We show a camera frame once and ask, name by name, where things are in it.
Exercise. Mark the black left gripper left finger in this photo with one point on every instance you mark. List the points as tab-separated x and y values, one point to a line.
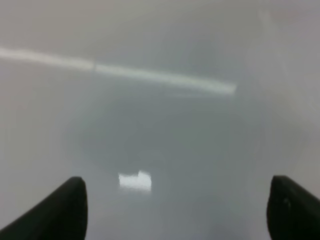
62	215

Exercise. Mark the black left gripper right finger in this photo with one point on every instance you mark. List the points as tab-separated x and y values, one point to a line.
292	213

